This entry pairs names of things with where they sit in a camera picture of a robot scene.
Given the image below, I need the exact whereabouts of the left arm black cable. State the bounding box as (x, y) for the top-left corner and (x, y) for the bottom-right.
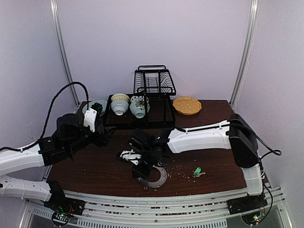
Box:
(0, 82), (90, 152)

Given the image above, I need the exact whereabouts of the metal keyring disc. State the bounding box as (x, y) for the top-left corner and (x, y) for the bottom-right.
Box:
(137, 165), (168, 189)

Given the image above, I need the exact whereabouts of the left aluminium frame post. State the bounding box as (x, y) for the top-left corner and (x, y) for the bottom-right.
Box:
(49, 0), (80, 107)

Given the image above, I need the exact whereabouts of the green floral bowl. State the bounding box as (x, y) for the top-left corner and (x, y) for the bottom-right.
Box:
(130, 101), (150, 119)

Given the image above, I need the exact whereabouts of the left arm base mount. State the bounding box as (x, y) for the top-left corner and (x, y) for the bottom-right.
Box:
(43, 197), (85, 215)

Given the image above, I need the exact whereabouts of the black wire dish rack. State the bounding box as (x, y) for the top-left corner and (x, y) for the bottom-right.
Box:
(103, 65), (176, 130)

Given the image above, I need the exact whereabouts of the yellow checked bowl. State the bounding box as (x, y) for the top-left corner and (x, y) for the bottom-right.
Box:
(111, 93), (130, 102)

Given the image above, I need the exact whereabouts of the aluminium frame post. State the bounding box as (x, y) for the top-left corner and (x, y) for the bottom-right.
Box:
(229, 0), (260, 110)
(49, 0), (80, 107)

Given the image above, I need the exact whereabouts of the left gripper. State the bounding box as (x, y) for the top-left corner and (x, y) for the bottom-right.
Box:
(66, 120), (115, 155)

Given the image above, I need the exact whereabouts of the aluminium front rail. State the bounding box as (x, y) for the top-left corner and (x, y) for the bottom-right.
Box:
(17, 184), (294, 228)

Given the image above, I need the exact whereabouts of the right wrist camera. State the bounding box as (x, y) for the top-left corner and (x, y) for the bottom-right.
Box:
(116, 150), (142, 165)

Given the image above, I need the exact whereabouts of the yellow dotted plate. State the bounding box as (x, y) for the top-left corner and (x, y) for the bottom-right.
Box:
(173, 96), (202, 115)

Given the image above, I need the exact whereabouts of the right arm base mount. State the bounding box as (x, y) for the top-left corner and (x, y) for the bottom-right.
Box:
(227, 195), (268, 215)

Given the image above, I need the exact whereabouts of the right aluminium frame post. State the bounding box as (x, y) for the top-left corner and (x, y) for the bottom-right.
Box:
(229, 0), (260, 110)

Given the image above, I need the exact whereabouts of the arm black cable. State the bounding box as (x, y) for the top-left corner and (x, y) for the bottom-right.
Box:
(251, 129), (282, 159)
(0, 82), (90, 152)

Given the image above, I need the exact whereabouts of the light blue striped bowl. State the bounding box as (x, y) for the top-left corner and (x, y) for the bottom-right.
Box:
(111, 100), (129, 116)

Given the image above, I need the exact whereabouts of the light blue ceramic plate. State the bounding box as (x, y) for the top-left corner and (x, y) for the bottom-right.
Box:
(88, 99), (107, 116)

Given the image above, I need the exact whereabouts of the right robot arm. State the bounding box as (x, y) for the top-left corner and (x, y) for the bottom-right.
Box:
(121, 114), (263, 210)

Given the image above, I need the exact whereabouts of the white black dotted bowl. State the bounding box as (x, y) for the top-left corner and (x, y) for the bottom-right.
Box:
(130, 95), (150, 103)

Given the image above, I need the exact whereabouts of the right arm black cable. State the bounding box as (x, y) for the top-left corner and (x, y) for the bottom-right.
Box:
(251, 129), (282, 159)

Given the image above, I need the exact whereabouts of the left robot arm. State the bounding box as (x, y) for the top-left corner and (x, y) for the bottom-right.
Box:
(0, 114), (116, 211)

